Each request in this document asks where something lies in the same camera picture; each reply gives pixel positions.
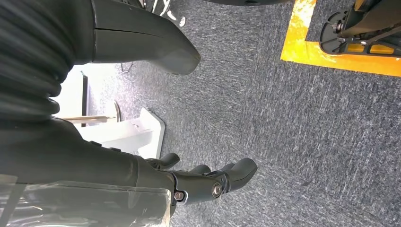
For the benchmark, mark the chrome stanchion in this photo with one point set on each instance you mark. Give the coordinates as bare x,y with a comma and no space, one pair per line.
117,111

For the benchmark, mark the dark rounded robot shell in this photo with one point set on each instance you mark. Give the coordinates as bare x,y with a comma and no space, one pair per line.
247,2

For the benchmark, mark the yellow floor tape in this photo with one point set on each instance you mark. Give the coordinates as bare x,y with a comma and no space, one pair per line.
300,53

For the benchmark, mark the grey floor sign stand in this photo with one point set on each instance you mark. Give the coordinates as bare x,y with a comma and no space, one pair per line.
141,134

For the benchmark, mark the clear plastic cover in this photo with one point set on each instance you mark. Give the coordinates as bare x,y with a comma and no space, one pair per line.
94,206

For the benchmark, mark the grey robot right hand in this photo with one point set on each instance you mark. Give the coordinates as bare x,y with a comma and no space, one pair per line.
94,156

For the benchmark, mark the black robot foot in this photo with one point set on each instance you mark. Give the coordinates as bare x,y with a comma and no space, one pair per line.
363,31

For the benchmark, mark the white platform black edge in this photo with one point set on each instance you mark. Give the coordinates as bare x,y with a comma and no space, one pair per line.
85,103

